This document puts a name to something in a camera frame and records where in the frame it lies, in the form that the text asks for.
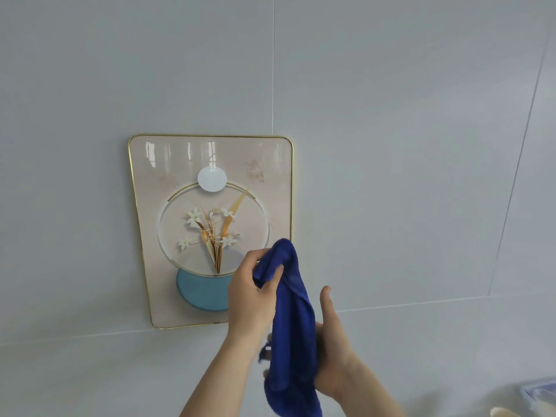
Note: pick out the person's left hand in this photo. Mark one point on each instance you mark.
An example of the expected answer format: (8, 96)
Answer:
(247, 303)

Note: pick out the person's right hand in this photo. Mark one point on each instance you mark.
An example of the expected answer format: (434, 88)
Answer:
(336, 356)

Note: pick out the person's left thumb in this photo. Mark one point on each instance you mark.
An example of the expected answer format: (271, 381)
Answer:
(272, 280)

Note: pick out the person's right thumb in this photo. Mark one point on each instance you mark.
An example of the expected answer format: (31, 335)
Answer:
(328, 308)

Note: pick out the blue microfibre cloth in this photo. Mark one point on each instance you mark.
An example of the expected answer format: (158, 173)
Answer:
(293, 325)

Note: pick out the person's right forearm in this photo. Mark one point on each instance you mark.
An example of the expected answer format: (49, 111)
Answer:
(371, 397)

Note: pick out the person's left forearm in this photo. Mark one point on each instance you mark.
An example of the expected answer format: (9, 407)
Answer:
(221, 382)

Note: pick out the white round sticker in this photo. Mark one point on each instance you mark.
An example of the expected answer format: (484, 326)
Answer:
(212, 180)

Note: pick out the beige rounded object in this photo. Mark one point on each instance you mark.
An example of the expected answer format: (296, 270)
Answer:
(506, 413)

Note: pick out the clear plastic container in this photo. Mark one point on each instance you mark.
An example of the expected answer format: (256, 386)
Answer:
(541, 395)

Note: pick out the gold-framed floral wall picture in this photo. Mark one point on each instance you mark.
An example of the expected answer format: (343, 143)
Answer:
(173, 238)

